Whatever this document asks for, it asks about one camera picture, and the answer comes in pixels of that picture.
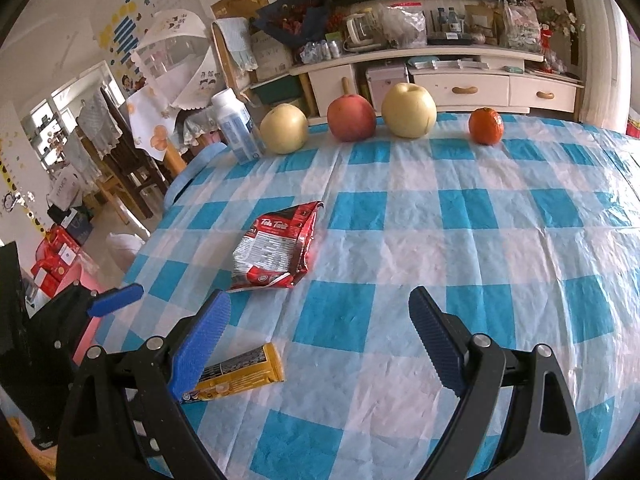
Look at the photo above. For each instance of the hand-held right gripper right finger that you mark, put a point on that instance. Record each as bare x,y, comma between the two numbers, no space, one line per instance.
440,345

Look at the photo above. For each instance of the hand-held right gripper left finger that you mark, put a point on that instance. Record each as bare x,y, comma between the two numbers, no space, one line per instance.
200,345

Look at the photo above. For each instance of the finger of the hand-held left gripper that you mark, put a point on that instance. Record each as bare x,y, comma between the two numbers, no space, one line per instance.
115,299

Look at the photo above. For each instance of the pink trash bin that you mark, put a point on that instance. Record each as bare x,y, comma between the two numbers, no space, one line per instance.
84,337

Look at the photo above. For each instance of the white plastic bag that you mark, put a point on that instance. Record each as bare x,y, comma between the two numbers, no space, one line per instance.
125,250

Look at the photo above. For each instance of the yellow bar wrapper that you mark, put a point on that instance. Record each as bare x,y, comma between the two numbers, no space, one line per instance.
250,370

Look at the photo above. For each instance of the stack of red boxes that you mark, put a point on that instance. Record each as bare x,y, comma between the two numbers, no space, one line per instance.
52,260

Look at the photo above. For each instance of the red silver snack wrapper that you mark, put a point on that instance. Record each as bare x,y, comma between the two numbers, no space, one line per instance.
280,245

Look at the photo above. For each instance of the dark wooden dining chair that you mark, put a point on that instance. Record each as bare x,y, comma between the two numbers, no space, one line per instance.
125,165

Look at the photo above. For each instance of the blue checkered tablecloth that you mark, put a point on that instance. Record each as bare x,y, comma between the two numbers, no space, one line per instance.
400,210

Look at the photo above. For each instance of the blue curved chair back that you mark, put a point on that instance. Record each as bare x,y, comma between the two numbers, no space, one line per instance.
192,167

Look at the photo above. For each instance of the white orange-print cloth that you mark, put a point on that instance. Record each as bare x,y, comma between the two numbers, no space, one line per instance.
150,130

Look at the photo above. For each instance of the white blue-label bottle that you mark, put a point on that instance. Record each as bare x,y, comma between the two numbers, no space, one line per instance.
237,127

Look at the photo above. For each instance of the orange tangerine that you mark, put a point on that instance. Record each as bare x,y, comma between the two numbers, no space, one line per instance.
486,126

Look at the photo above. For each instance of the small yellow pear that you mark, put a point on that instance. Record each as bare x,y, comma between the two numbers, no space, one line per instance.
284,130

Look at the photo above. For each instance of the large yellow pear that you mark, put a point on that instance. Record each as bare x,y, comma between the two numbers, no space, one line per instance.
409,110

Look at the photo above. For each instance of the red apple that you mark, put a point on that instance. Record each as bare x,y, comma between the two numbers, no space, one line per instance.
351,117

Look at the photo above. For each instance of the white mesh food cover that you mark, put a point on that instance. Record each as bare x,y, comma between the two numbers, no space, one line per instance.
170,55

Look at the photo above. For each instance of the cream low cabinet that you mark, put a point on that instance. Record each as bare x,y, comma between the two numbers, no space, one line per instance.
435,85

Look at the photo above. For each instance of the light wooden chair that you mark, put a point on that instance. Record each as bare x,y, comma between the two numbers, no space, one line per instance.
222,60

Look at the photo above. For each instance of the white lace cloth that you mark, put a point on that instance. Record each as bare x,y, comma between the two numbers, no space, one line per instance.
237,42

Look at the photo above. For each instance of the cardboard box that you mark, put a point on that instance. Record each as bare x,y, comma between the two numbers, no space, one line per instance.
270,60

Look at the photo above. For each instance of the pack of small bottles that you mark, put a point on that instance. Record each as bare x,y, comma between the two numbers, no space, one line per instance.
320,50

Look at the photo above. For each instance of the clear plastic bag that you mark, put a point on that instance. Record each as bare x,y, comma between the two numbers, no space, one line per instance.
402,25

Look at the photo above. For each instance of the glass kettle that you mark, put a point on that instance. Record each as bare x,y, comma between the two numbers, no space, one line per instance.
360,30

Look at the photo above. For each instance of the clear water bottle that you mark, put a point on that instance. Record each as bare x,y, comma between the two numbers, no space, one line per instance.
452,19
441,19

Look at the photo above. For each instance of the filled plastic bag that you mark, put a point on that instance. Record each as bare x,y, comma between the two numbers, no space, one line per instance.
520,27

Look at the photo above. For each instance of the dark wrapped bouquet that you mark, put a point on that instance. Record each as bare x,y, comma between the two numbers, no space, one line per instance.
290,17

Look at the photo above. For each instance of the pink artificial flowers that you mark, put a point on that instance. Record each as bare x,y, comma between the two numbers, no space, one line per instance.
555,15

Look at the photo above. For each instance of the white curtain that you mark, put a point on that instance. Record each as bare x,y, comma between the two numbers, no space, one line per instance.
605,35

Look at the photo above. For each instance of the blue yellow wall stickers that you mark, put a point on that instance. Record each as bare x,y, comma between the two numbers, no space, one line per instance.
122,27

